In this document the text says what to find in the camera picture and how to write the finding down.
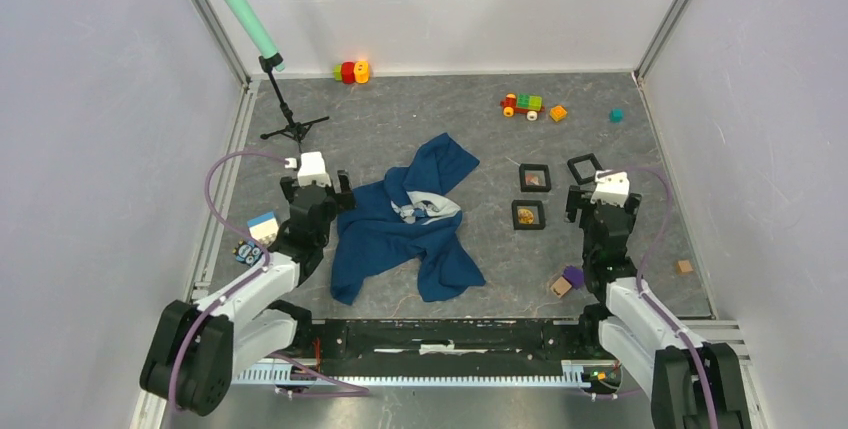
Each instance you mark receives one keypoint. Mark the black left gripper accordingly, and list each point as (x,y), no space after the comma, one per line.
(342,200)

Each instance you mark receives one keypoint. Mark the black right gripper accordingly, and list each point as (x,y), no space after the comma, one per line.
(579,199)

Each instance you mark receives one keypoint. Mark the black square frame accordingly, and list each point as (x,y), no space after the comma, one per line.
(542,170)
(537,206)
(583,168)

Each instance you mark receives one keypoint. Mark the blue Mickey Mouse t-shirt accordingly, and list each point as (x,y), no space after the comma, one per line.
(408,215)

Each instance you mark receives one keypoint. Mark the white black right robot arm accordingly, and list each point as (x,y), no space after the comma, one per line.
(690,381)

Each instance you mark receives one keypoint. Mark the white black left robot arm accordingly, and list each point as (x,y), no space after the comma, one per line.
(199,348)

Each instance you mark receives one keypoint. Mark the blue white block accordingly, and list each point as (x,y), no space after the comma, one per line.
(263,229)

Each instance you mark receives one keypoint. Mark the purple cube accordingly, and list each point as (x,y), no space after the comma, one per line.
(574,276)

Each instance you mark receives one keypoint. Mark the tan wooden cube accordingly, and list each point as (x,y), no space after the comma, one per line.
(560,287)

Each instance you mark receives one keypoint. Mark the black tripod microphone stand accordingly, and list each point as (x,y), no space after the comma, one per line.
(294,130)

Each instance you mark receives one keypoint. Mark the blue patterned toy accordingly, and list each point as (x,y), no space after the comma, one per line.
(248,253)

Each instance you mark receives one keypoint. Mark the brown wooden cube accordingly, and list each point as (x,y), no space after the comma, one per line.
(684,267)

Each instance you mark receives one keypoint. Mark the teal small cube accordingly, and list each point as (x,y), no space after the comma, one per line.
(616,115)

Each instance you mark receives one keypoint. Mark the orange toy brick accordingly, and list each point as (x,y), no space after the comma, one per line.
(558,113)

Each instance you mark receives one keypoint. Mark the red green orange toy blocks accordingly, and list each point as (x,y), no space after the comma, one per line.
(352,72)

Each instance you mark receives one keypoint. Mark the colourful toy block train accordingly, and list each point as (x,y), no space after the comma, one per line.
(522,104)

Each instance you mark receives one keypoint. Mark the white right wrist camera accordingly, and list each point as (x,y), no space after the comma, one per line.
(611,188)

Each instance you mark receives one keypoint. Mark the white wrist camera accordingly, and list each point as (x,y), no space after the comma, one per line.
(311,169)
(611,188)

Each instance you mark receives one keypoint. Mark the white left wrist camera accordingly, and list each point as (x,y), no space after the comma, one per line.
(311,169)

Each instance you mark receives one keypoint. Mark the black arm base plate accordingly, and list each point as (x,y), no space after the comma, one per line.
(445,347)

